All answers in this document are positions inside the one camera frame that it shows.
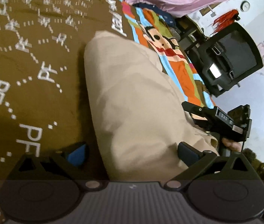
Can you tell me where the beige Champion hooded jacket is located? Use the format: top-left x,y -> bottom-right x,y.
84,31 -> 217,182

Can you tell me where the person's right hand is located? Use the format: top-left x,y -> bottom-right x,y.
222,138 -> 242,152

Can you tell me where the black mesh office chair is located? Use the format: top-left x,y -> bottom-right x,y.
177,22 -> 263,97

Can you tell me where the brown cartoon print bedspread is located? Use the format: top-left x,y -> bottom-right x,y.
0,0 -> 217,224

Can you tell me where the grey slipper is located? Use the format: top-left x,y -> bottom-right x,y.
169,27 -> 180,41

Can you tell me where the dark blue cloth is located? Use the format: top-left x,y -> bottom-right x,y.
133,3 -> 176,27

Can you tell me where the red hanging wall ornament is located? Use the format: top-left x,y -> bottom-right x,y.
213,9 -> 240,33

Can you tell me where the round wall clock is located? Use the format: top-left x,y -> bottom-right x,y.
240,1 -> 251,12

